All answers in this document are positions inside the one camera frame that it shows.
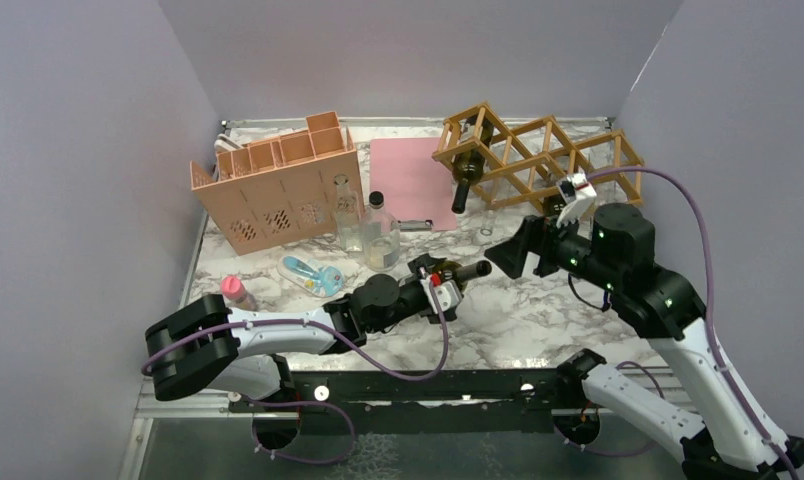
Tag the large clear glass jar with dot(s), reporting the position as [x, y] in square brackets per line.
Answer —
[380, 235]

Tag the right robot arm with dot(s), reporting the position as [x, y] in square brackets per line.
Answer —
[720, 436]

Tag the clear bottle in rack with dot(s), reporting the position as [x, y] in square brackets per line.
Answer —
[489, 218]

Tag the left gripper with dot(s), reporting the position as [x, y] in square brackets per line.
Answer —
[422, 265]

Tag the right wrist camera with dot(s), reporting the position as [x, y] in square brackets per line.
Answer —
[578, 194]

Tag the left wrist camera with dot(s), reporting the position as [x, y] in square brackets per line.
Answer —
[443, 298]

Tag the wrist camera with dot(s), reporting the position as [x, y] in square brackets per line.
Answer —
[578, 194]
[443, 298]

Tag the white item behind basket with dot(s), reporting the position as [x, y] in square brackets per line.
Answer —
[223, 143]

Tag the peach plastic organizer basket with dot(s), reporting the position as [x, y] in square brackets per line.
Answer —
[284, 188]

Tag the dark bottle silver neck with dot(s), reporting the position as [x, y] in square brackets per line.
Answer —
[460, 275]
[552, 205]

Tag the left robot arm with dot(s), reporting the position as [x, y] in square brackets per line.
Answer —
[209, 345]

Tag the clear glass bottle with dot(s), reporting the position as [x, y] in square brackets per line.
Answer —
[348, 214]

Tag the dark bottle black cap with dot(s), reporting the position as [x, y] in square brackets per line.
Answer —
[467, 170]

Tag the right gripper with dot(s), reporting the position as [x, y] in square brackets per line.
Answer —
[535, 235]

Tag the pink capped small bottle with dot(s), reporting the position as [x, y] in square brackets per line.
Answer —
[234, 290]

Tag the light blue toy package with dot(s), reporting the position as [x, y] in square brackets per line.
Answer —
[318, 279]

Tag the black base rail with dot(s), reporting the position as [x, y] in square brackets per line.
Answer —
[328, 403]

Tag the wooden wine rack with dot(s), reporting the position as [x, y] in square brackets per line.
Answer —
[519, 159]

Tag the pink clipboard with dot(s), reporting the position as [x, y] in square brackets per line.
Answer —
[414, 186]

